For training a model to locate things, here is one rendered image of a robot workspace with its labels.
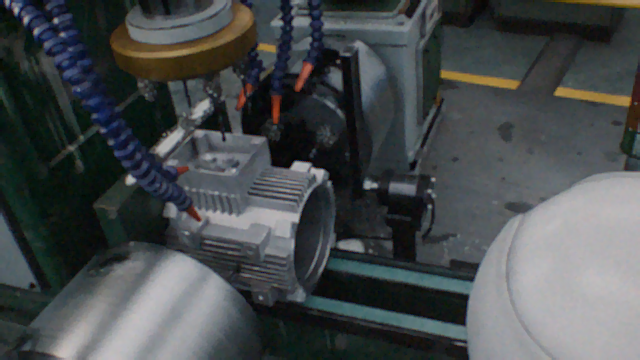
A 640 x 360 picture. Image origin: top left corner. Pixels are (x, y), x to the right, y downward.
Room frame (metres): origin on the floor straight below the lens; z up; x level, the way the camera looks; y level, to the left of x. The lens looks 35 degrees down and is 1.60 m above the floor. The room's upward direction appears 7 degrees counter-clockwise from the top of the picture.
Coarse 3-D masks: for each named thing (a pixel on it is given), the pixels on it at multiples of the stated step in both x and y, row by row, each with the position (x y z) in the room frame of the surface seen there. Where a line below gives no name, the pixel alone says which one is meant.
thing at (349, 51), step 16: (352, 48) 0.81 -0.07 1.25; (352, 64) 0.79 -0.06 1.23; (352, 80) 0.79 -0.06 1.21; (352, 96) 0.79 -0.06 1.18; (352, 112) 0.79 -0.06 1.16; (352, 128) 0.79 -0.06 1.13; (352, 144) 0.79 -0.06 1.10; (352, 160) 0.79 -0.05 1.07; (352, 176) 0.79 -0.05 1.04; (352, 192) 0.80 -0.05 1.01; (368, 192) 0.79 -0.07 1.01
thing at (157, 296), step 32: (96, 256) 0.55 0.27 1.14; (128, 256) 0.52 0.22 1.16; (160, 256) 0.52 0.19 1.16; (64, 288) 0.52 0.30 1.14; (96, 288) 0.48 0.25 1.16; (128, 288) 0.47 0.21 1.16; (160, 288) 0.47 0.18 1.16; (192, 288) 0.48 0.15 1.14; (224, 288) 0.49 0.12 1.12; (64, 320) 0.44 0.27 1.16; (96, 320) 0.43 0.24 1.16; (128, 320) 0.43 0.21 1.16; (160, 320) 0.44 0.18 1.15; (192, 320) 0.45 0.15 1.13; (224, 320) 0.46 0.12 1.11; (256, 320) 0.49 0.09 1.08; (32, 352) 0.40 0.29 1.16; (64, 352) 0.40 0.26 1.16; (96, 352) 0.39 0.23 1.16; (128, 352) 0.40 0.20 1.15; (160, 352) 0.40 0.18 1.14; (192, 352) 0.42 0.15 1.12; (224, 352) 0.43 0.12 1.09; (256, 352) 0.46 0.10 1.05
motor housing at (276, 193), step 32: (256, 192) 0.70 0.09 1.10; (288, 192) 0.68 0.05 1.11; (320, 192) 0.76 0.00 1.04; (224, 224) 0.68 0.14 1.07; (320, 224) 0.76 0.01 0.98; (192, 256) 0.68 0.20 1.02; (224, 256) 0.65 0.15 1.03; (288, 256) 0.62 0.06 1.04; (320, 256) 0.72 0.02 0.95; (288, 288) 0.61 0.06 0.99
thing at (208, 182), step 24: (192, 144) 0.80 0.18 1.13; (216, 144) 0.81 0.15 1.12; (240, 144) 0.79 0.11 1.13; (264, 144) 0.76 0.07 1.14; (192, 168) 0.71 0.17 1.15; (216, 168) 0.74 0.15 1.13; (240, 168) 0.70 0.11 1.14; (192, 192) 0.71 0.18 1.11; (216, 192) 0.70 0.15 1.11; (240, 192) 0.68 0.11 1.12
